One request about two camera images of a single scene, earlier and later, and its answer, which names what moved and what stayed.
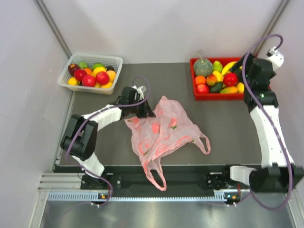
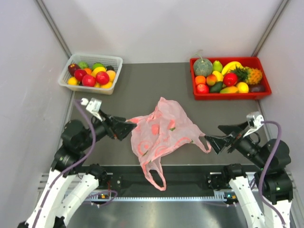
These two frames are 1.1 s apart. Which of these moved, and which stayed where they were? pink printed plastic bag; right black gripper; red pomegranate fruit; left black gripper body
Moved: right black gripper; left black gripper body
Stayed: red pomegranate fruit; pink printed plastic bag
